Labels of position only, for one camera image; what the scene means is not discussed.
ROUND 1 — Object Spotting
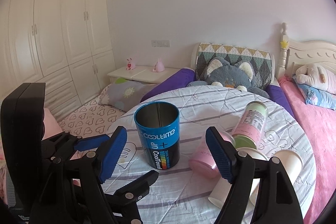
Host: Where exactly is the white paper cup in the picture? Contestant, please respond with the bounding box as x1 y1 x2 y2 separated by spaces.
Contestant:
248 149 304 206
208 147 268 209

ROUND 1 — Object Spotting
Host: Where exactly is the white bedside table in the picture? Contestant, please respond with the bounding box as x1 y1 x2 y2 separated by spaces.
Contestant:
108 66 179 84

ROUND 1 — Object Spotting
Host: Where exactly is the heart pattern bed sheet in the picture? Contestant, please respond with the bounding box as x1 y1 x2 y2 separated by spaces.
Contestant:
59 84 125 138

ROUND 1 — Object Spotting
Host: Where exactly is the white pink plush toy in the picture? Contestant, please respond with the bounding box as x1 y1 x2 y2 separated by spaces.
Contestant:
295 63 336 94

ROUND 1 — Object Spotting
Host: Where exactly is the white paper cup right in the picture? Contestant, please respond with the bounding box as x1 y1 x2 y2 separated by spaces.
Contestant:
248 149 304 206

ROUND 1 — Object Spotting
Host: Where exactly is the white wall socket panel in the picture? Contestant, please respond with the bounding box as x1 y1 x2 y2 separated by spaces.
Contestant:
151 40 170 48

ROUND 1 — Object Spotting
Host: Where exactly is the grey bear plush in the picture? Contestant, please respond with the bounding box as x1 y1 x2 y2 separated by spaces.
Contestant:
187 57 269 99

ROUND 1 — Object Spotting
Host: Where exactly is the purple bolster pillow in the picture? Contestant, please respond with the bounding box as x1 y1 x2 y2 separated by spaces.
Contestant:
140 68 294 117

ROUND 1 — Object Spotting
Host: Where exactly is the blue black metal cup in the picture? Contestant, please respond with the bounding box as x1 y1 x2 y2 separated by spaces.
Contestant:
134 101 180 170

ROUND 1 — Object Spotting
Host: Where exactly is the cream wooden bed headboard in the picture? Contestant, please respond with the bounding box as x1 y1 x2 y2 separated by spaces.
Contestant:
275 22 336 79

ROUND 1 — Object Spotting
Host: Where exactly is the pink green cylindrical can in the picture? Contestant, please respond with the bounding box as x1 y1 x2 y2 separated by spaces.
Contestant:
232 101 268 149

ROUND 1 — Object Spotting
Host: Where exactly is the grey flower pillow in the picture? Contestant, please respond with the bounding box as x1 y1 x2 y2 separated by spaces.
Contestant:
98 77 157 112

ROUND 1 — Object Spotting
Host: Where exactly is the small pink cup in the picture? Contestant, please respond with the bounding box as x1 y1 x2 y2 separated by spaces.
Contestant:
189 134 220 179

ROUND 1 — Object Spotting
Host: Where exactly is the pink rabbit figurine heart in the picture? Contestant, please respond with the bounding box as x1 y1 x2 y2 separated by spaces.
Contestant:
126 57 136 71

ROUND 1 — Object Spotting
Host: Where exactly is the pink fluffy blanket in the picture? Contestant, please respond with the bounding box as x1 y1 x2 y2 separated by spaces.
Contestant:
278 76 335 223

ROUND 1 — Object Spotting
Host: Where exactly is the blue cartoon pillow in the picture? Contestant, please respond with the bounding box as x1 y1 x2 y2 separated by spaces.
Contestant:
293 76 336 110

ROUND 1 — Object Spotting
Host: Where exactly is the quilted diamond pattern headboard cover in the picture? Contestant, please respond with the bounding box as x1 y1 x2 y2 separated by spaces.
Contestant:
190 43 275 89

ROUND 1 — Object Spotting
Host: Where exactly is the pink rabbit figurine plain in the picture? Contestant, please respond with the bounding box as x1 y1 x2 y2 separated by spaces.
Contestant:
152 58 165 73

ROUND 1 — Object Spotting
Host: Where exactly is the yellow star sticker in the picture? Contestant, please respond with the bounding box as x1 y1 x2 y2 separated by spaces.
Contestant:
280 40 289 50

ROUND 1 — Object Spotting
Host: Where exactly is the white paper cup left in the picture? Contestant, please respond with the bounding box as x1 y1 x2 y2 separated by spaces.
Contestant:
208 147 268 209

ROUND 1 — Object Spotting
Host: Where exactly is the cream white wardrobe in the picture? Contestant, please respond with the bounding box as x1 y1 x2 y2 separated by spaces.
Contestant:
1 0 116 121

